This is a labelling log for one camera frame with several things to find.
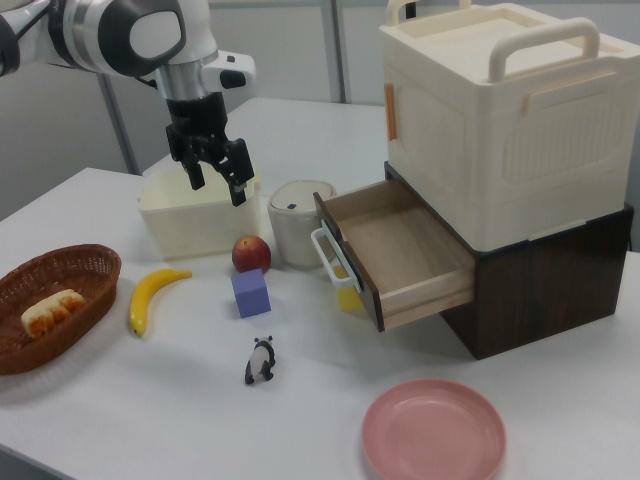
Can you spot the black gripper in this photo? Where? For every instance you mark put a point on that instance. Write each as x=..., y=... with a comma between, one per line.
x=196, y=122

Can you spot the black white panda toy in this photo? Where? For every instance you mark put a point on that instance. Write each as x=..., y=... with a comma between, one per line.
x=260, y=361

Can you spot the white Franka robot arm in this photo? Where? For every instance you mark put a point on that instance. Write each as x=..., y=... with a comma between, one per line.
x=100, y=35

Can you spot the toy bread loaf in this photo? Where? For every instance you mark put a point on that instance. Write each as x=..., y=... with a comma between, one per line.
x=52, y=311

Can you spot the cream open plastic bin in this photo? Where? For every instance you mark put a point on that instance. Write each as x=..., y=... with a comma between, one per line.
x=200, y=222

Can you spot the red apple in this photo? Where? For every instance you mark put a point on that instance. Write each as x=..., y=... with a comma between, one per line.
x=251, y=254

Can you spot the white lidded canister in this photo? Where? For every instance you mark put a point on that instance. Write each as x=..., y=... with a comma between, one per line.
x=292, y=230

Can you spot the purple cube block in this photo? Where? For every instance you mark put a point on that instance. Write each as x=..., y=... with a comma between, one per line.
x=250, y=294

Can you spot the yellow banana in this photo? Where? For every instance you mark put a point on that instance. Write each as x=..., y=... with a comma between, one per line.
x=147, y=295

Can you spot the brown wicker basket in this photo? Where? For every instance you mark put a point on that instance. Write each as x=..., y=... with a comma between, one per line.
x=75, y=270

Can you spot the yellow block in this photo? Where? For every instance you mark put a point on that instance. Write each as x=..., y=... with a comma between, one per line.
x=349, y=299

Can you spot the pink plate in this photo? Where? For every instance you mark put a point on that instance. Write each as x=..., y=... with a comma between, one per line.
x=432, y=432

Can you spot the dark brown wooden cabinet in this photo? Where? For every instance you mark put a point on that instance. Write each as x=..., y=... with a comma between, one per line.
x=540, y=290

